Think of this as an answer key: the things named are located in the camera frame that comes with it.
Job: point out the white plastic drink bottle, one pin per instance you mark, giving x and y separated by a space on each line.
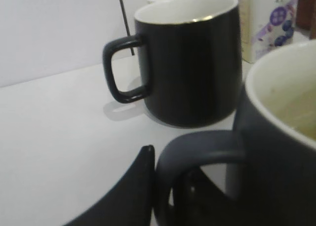
265 25

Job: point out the brown coffee drink bottle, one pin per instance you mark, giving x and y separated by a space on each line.
306 16

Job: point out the dark grey ceramic mug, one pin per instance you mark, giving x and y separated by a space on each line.
263 165

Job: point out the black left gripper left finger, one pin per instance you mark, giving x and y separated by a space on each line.
129 202

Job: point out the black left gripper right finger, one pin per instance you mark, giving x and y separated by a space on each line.
199 202

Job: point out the black ceramic mug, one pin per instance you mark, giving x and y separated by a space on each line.
189 54

